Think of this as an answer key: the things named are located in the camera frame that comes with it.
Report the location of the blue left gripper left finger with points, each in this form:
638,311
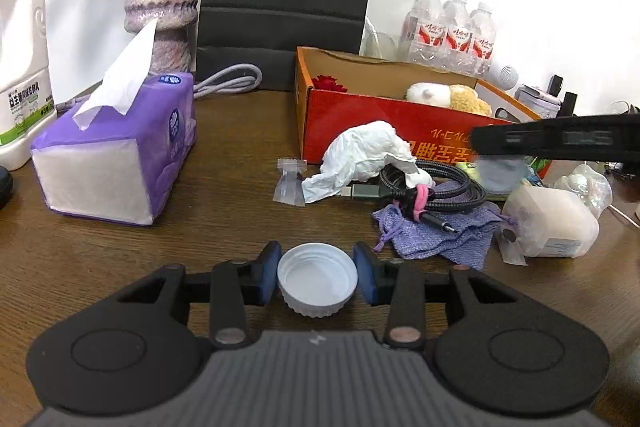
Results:
264,277

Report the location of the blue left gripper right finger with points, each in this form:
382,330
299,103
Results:
369,272

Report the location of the purple cloth pouch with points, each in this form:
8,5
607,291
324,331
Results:
468,244

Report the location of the iridescent plastic bag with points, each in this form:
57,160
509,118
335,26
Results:
590,186

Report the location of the white jar lid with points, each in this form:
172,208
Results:
316,280

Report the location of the translucent cotton swab box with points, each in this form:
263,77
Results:
550,222

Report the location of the white tissue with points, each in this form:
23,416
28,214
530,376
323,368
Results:
358,155

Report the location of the blue snack packet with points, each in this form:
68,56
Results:
499,175

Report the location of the small clear zip bag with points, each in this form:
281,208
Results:
510,251

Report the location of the yellow white plush toy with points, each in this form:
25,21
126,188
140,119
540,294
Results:
456,97

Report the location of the red artificial rose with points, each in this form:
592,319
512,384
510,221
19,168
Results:
328,83

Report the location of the black box pair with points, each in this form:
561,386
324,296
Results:
567,99

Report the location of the small tin box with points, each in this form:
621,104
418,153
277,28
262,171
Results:
542,103

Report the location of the small clear plastic wrapper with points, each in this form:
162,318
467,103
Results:
289,190

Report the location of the white astronaut speaker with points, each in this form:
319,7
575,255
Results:
503,77

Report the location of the red orange cardboard box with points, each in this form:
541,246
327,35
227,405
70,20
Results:
377,91

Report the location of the right water bottle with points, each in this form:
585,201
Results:
483,42

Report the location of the water bottle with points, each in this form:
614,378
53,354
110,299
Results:
422,33
458,37
483,42

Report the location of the purple tissue pack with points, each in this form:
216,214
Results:
116,155

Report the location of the middle water bottle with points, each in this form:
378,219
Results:
458,37

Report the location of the left water bottle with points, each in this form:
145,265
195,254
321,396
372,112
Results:
422,33

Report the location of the glass cup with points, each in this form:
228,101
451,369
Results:
377,44

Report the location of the black remote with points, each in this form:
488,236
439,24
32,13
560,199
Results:
6,186

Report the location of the white detergent jug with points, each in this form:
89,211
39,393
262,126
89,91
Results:
27,104

